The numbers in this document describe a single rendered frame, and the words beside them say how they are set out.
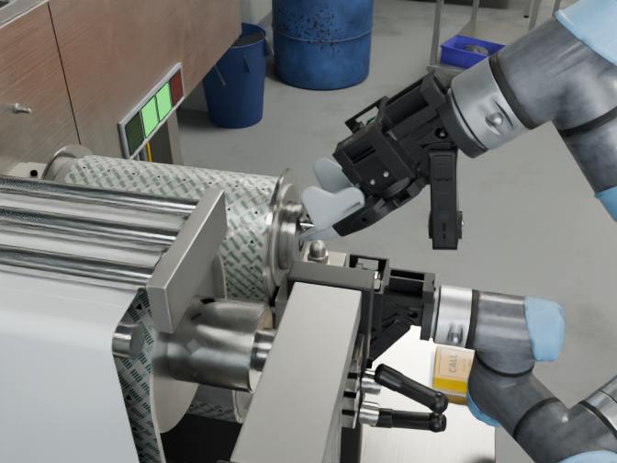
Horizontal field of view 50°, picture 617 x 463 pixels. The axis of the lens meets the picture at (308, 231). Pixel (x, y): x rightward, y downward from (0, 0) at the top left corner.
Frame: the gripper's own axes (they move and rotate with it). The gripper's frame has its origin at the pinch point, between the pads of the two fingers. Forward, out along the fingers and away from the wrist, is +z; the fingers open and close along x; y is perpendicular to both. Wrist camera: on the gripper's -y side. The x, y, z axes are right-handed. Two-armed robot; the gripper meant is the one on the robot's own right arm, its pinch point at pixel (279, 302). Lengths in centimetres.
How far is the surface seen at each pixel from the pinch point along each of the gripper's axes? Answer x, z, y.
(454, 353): -12.1, -24.5, -16.5
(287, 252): 9.7, -3.8, 16.6
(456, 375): -7.6, -25.1, -16.6
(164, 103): -36.2, 30.0, 9.2
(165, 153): -71, 48, -22
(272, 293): 11.8, -2.5, 12.3
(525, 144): -262, -63, -109
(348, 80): -312, 40, -104
